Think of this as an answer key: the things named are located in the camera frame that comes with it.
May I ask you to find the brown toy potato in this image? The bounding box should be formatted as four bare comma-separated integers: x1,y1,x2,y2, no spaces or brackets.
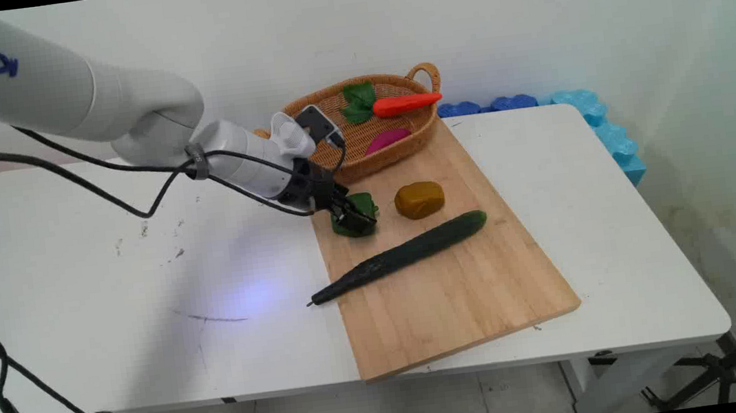
392,178,448,223

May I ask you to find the black tripod stand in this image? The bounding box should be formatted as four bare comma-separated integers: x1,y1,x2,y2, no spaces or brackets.
632,307,736,413

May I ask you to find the orange toy carrot with leaves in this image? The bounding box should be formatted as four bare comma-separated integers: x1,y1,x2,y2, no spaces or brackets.
335,72,446,128

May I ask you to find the grey cable strap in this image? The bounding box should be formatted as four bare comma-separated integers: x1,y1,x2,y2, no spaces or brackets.
184,141,211,182

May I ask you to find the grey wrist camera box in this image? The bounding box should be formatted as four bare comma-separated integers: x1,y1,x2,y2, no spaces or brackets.
293,102,345,153

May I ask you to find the green toy pepper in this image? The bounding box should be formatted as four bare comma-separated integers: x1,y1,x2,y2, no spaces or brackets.
327,189,383,242

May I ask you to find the wooden cutting board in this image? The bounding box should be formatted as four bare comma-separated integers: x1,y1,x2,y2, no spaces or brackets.
299,105,589,388

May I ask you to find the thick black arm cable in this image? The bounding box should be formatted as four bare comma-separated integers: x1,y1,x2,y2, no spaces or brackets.
0,109,304,235

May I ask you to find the dark green cucumber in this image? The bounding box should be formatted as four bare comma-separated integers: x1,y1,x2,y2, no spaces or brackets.
298,208,496,309

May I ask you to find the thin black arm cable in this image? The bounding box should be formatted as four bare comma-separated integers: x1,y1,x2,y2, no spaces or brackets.
12,88,355,248

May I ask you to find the white table leg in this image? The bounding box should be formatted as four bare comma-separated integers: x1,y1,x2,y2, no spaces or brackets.
568,346,684,413

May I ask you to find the woven wicker basket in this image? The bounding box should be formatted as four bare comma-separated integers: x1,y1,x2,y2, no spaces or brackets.
248,61,453,195

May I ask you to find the magenta toy vegetable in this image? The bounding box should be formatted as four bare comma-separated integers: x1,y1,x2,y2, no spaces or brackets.
362,126,415,158

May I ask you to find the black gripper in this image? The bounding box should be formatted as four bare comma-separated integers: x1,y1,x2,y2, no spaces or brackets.
275,150,381,245

